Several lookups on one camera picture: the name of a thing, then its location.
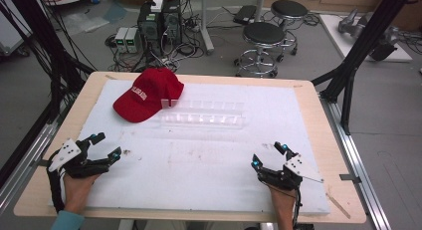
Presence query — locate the red baseball cap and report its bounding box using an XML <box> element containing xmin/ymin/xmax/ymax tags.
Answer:
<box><xmin>112</xmin><ymin>67</ymin><xmax>185</xmax><ymax>124</ymax></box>

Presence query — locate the flat black case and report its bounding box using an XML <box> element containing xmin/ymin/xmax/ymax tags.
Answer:
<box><xmin>232</xmin><ymin>4</ymin><xmax>258</xmax><ymax>26</ymax></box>

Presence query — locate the black computer tower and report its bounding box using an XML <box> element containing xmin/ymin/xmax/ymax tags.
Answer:
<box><xmin>161</xmin><ymin>0</ymin><xmax>184</xmax><ymax>48</ymax></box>
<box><xmin>136</xmin><ymin>1</ymin><xmax>164</xmax><ymax>58</ymax></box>

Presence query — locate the white platform board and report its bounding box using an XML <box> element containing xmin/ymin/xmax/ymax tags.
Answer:
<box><xmin>318</xmin><ymin>13</ymin><xmax>414</xmax><ymax>64</ymax></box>

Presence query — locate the white foam board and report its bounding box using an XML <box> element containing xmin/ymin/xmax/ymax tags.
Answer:
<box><xmin>49</xmin><ymin>79</ymin><xmax>332</xmax><ymax>216</ymax></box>

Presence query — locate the small black round stool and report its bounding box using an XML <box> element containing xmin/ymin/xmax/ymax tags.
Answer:
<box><xmin>270</xmin><ymin>0</ymin><xmax>310</xmax><ymax>57</ymax></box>

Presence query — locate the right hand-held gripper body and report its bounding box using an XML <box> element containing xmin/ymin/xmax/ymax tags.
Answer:
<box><xmin>258</xmin><ymin>152</ymin><xmax>325</xmax><ymax>192</ymax></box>

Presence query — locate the person's left hand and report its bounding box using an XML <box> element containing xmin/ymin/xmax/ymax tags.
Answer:
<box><xmin>62</xmin><ymin>172</ymin><xmax>102</xmax><ymax>215</ymax></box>

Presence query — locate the grey metal bracket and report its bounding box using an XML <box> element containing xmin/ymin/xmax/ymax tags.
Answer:
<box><xmin>338</xmin><ymin>173</ymin><xmax>362</xmax><ymax>185</ymax></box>

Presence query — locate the tangle of floor cables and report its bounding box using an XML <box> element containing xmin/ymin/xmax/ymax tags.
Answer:
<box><xmin>105</xmin><ymin>10</ymin><xmax>208</xmax><ymax>74</ymax></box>

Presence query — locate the thin wooden stick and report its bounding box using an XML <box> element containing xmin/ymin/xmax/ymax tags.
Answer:
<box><xmin>325</xmin><ymin>192</ymin><xmax>352</xmax><ymax>220</ymax></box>

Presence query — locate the grey metal table leg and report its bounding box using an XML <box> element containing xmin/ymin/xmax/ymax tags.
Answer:
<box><xmin>198</xmin><ymin>0</ymin><xmax>216</xmax><ymax>56</ymax></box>

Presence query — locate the clear acrylic rack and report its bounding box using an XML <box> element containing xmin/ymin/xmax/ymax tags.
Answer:
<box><xmin>160</xmin><ymin>99</ymin><xmax>249</xmax><ymax>131</ymax></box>

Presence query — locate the large black round stool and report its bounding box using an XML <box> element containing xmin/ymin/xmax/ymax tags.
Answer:
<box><xmin>233</xmin><ymin>21</ymin><xmax>288</xmax><ymax>80</ymax></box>

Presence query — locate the black metal frame with cables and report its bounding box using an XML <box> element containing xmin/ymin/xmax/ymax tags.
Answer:
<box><xmin>0</xmin><ymin>0</ymin><xmax>97</xmax><ymax>124</ymax></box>

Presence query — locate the person's right hand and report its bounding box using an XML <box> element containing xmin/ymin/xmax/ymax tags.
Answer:
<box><xmin>267</xmin><ymin>183</ymin><xmax>299</xmax><ymax>215</ymax></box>

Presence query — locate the black sleeved gripper cable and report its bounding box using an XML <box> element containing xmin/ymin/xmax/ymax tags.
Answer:
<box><xmin>45</xmin><ymin>158</ymin><xmax>67</xmax><ymax>214</ymax></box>

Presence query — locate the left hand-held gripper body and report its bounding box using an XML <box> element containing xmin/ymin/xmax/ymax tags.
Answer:
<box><xmin>48</xmin><ymin>138</ymin><xmax>112</xmax><ymax>179</ymax></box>

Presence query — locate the aluminium rail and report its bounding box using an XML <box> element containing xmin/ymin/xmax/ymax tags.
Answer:
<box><xmin>318</xmin><ymin>93</ymin><xmax>393</xmax><ymax>230</ymax></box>
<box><xmin>0</xmin><ymin>120</ymin><xmax>60</xmax><ymax>215</ymax></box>

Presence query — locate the black metal frame post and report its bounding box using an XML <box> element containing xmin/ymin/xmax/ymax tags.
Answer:
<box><xmin>311</xmin><ymin>0</ymin><xmax>416</xmax><ymax>136</ymax></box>

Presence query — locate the grey power supply unit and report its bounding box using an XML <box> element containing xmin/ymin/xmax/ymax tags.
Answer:
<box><xmin>124</xmin><ymin>26</ymin><xmax>142</xmax><ymax>54</ymax></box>
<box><xmin>113</xmin><ymin>26</ymin><xmax>129</xmax><ymax>54</ymax></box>

